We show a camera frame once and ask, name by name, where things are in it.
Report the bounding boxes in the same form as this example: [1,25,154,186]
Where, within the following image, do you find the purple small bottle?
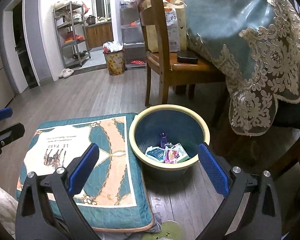
[160,133,167,149]

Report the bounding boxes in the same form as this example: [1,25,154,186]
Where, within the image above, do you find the floral trash can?
[103,41,125,76]

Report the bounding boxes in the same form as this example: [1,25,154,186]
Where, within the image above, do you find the black box on chair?
[177,50,198,64]

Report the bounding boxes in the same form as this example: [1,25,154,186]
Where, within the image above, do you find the teal lace tablecloth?
[184,0,300,136]

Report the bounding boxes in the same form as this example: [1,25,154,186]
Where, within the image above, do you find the metal shelving rack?
[53,1,91,68]

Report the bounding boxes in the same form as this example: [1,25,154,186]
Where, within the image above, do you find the paper shopping bag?
[143,0,187,53]

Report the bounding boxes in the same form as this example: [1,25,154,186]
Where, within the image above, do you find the teal beige quilted cushion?
[16,113,154,233]

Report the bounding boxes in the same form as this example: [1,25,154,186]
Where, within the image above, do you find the blue silver snack wrapper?
[145,146,165,163]

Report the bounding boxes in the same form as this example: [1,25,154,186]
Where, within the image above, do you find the white slippers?
[58,68,74,79]

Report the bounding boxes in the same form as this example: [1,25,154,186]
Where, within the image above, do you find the green plush slipper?
[141,220,184,240]

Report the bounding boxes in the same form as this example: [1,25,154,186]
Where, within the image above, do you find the fuzzy white sleeve forearm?
[0,187,18,239]

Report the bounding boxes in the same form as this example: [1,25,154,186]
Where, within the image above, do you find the blue bin with yellow rim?
[128,105,211,182]

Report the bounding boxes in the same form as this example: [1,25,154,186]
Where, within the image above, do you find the wooden chair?
[136,0,225,106]

